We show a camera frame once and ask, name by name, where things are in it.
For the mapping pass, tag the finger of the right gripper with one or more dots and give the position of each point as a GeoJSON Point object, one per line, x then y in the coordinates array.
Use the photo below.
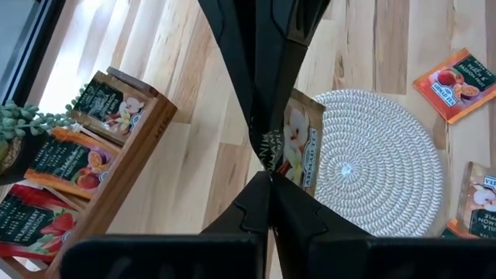
{"type": "Point", "coordinates": [244, 46]}
{"type": "Point", "coordinates": [288, 58]}

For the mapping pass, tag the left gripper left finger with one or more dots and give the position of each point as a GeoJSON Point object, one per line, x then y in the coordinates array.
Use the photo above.
{"type": "Point", "coordinates": [253, 213]}

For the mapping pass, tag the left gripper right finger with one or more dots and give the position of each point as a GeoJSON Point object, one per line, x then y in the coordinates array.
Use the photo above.
{"type": "Point", "coordinates": [298, 217]}

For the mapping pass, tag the wooden three-compartment box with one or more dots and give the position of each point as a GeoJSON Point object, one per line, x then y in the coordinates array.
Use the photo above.
{"type": "Point", "coordinates": [128, 174]}

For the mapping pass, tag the orange tea packet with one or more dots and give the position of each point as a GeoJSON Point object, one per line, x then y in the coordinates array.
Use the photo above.
{"type": "Point", "coordinates": [455, 229]}
{"type": "Point", "coordinates": [69, 162]}
{"type": "Point", "coordinates": [457, 85]}

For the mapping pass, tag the red tea packet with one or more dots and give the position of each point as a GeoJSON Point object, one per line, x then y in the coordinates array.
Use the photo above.
{"type": "Point", "coordinates": [31, 224]}

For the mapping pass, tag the potted succulent plant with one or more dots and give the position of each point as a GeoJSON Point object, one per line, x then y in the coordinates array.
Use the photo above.
{"type": "Point", "coordinates": [23, 120]}

